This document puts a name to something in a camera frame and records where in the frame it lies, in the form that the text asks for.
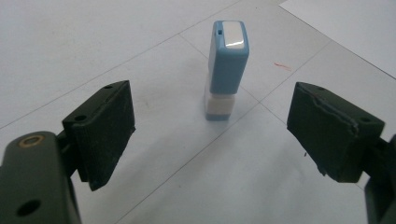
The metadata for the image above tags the white paper sheet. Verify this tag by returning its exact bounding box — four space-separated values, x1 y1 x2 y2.
278 0 396 80

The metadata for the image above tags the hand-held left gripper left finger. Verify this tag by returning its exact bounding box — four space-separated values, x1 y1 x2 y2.
62 79 136 191

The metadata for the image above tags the blue and white stamp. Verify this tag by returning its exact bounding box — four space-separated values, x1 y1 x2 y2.
204 20 250 122

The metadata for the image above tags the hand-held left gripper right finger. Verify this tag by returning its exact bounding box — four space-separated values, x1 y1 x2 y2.
286 81 386 184

